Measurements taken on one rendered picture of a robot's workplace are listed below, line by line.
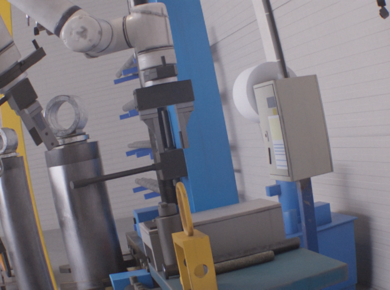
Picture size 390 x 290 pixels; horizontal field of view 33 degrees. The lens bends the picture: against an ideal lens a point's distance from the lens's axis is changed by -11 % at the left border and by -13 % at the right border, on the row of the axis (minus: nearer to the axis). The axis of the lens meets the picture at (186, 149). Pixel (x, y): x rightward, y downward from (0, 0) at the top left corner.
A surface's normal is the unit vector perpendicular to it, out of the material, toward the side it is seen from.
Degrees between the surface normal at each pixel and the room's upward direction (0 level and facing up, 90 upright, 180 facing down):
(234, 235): 90
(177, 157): 90
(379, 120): 90
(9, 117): 90
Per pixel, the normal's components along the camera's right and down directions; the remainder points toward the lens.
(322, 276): 0.18, 0.00
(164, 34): 0.61, -0.08
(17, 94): 0.40, 0.07
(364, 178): -0.97, 0.18
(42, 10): -0.28, 0.17
